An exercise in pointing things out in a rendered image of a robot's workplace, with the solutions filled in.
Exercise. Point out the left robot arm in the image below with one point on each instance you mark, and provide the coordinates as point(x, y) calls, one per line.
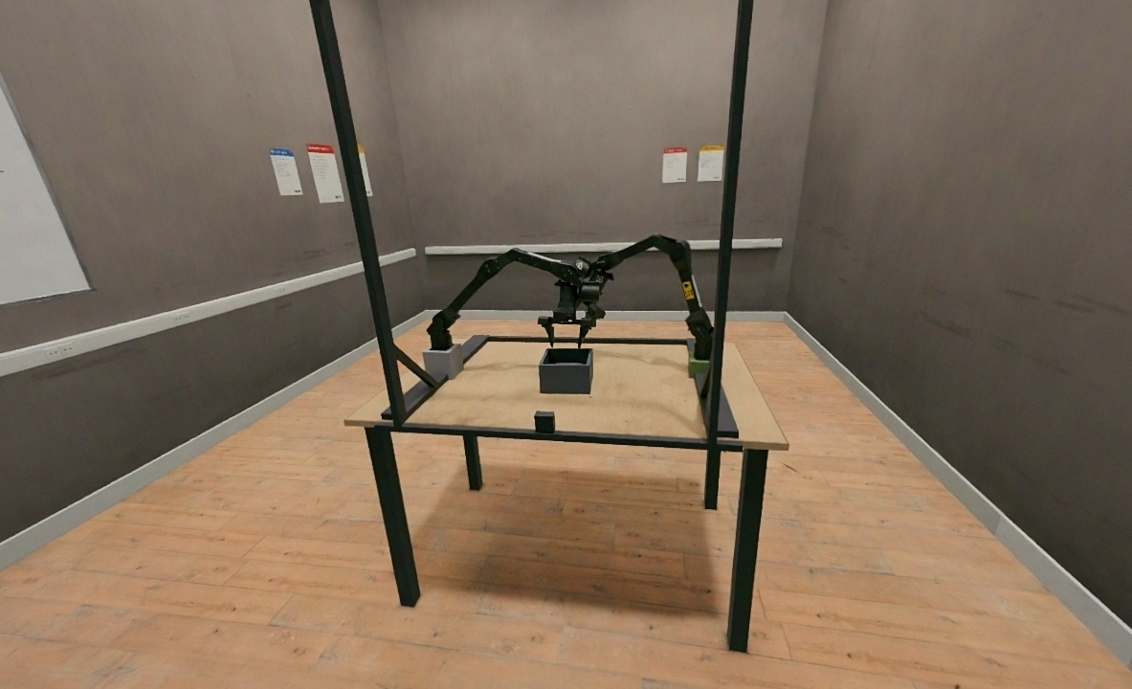
point(562, 269)

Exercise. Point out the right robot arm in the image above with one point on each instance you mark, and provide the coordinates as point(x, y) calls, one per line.
point(699, 323)

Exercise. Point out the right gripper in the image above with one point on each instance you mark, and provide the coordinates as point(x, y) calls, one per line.
point(593, 311)

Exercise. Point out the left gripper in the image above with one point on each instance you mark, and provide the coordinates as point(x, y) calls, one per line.
point(585, 322)

